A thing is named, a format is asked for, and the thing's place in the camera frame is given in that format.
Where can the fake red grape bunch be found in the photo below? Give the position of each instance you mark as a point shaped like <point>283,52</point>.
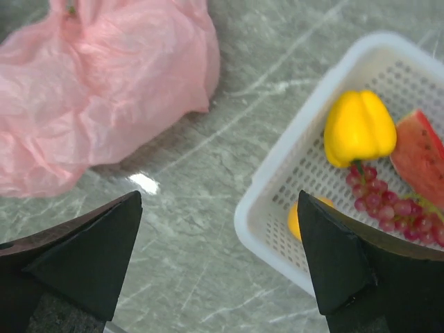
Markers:
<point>412,216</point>

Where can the fake watermelon slice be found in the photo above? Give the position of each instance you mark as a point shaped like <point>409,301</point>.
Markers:
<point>418,157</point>

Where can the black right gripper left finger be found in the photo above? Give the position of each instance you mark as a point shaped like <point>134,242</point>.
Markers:
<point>68,278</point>

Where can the yellow fake bell pepper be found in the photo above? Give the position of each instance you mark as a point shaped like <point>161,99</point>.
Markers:
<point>358,127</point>

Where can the fake orange fruit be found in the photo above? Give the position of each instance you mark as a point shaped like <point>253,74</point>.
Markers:
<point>293,221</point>

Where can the pink plastic bag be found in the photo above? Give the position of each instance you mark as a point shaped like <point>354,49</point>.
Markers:
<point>91,83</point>

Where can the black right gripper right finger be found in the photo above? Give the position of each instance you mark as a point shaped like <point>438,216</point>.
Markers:
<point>366,280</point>

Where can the white perforated plastic basket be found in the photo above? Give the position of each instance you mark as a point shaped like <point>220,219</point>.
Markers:
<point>403,75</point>

